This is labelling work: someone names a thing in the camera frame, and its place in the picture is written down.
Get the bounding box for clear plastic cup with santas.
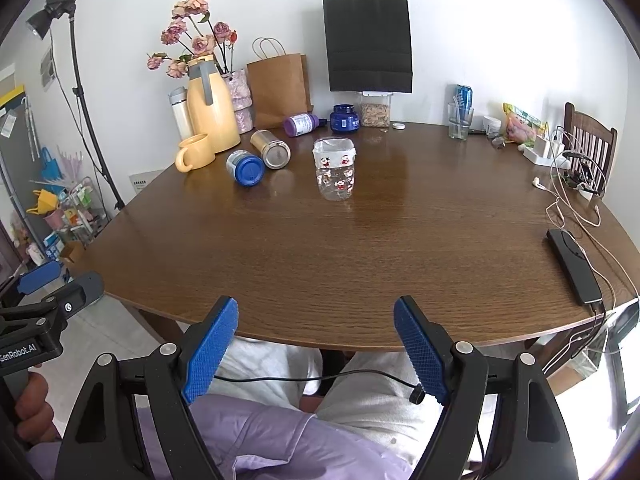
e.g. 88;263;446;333
312;136;357;200

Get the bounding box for white charging cables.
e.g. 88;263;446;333
541;127;640;376

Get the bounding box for white charger hub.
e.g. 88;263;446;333
521;136;570;169

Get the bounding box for black phone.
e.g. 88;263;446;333
546;229;603;306

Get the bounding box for wooden chair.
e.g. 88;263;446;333
564;102;617;198

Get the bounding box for clear drinking glass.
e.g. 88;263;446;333
448;103;474;141

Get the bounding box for silver metal tin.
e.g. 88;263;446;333
250;129;291;170

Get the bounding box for black light stand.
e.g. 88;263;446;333
26;0;125;211

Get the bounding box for black paper bag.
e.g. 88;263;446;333
323;0;413;93

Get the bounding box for yellow thermos jug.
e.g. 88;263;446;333
186;54;241;154

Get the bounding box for colourful snack bag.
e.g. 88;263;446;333
502;103;549;148

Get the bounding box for white tumbler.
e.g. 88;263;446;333
168;87;193;140

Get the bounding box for pink patterned vase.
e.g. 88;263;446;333
224;68;254;134

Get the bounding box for person's left hand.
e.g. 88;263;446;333
15;372;60;444

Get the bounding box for yellow mug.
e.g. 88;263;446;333
175;134;216;174

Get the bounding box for dark blue glass jar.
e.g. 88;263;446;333
329;104;360;133

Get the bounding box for pink artificial flowers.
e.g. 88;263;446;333
146;0;238;79

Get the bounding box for blue lid plastic jar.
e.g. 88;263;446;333
226;150;265;188

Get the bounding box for cluttered storage rack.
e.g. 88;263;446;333
1;86;108;264

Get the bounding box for white earbud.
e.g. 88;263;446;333
532;177;547;191

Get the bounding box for purple supplement bottle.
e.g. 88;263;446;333
283;113;328;138

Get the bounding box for brown paper bag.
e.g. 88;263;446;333
246;37;314;129

